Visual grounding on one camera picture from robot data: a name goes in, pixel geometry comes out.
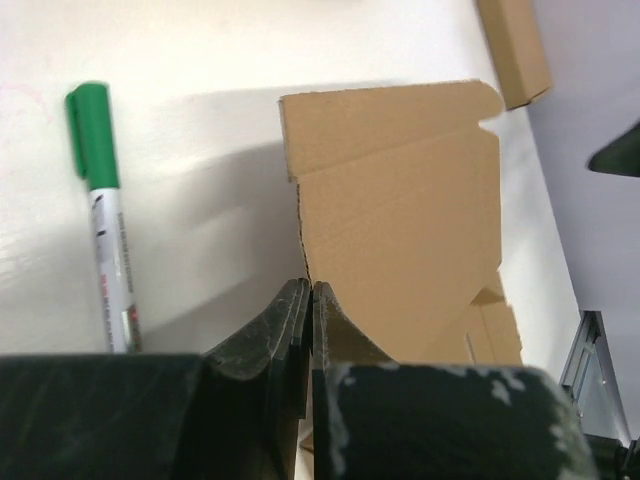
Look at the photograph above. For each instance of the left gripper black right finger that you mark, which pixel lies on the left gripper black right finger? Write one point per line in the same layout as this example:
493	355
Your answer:
374	418

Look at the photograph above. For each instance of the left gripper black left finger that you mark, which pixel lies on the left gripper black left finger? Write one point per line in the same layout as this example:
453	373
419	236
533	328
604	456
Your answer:
230	413

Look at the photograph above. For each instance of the green white marker pen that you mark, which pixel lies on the green white marker pen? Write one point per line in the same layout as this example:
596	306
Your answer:
92	141

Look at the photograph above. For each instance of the large closed cardboard box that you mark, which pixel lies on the large closed cardboard box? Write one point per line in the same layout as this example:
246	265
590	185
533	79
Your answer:
514	40

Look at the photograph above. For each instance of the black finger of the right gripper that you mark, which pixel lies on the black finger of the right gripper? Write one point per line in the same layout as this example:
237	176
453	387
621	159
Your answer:
620	157

